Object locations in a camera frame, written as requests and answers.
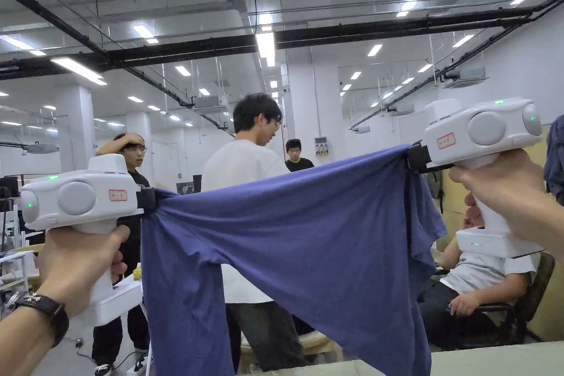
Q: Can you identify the grey backpack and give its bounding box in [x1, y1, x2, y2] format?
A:
[424, 170, 445, 201]

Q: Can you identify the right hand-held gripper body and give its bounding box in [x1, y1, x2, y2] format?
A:
[406, 97, 544, 259]

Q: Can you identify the person's right forearm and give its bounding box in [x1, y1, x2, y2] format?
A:
[511, 179, 564, 254]

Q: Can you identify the person's left hand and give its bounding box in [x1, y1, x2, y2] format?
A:
[37, 224, 132, 306]

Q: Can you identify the dark blue shirt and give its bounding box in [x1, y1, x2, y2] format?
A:
[140, 143, 449, 376]

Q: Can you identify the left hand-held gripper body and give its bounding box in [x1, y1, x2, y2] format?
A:
[19, 153, 158, 326]

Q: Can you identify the person's right hand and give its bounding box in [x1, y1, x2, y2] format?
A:
[448, 149, 548, 236]

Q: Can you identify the black office chair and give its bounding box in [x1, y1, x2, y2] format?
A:
[442, 251, 557, 350]

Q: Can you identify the person's left forearm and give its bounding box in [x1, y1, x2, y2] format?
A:
[0, 290, 71, 376]

